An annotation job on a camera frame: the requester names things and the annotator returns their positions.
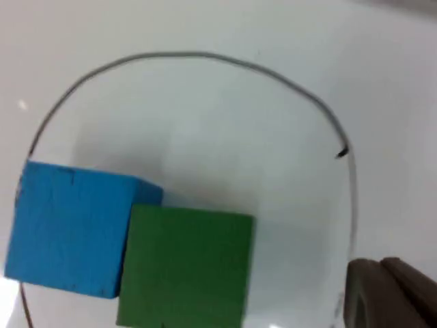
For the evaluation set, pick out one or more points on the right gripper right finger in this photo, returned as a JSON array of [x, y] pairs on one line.
[[418, 297]]

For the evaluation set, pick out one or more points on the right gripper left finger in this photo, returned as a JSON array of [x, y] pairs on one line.
[[372, 300]]

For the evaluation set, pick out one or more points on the green cube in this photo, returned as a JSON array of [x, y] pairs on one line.
[[186, 270]]

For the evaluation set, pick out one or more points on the blue cube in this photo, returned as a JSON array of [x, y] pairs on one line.
[[68, 229]]

